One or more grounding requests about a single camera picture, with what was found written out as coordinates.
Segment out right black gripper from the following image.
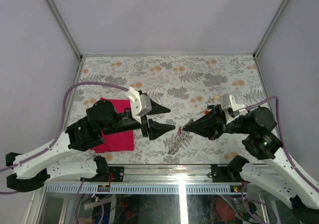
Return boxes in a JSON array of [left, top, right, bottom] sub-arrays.
[[182, 103, 253, 139]]

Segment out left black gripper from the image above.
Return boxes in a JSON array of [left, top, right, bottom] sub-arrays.
[[103, 99, 177, 139]]

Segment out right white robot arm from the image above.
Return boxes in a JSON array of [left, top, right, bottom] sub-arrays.
[[183, 105, 319, 224]]

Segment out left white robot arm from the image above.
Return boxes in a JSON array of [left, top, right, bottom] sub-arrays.
[[5, 92, 175, 193]]

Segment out red cloth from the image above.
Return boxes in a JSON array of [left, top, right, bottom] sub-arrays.
[[91, 100, 134, 153]]

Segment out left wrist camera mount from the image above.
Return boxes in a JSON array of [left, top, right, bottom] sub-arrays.
[[126, 87, 152, 124]]

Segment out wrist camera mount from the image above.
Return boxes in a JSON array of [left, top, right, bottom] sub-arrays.
[[126, 87, 152, 124], [220, 94, 247, 124]]

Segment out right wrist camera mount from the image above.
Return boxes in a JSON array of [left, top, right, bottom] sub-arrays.
[[220, 94, 247, 124]]

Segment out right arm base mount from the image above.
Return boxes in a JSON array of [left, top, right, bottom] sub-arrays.
[[207, 155, 249, 183]]

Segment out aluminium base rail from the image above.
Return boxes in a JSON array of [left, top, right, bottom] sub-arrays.
[[44, 165, 243, 195]]

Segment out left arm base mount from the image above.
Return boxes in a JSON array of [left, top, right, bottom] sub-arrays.
[[92, 156, 125, 183]]

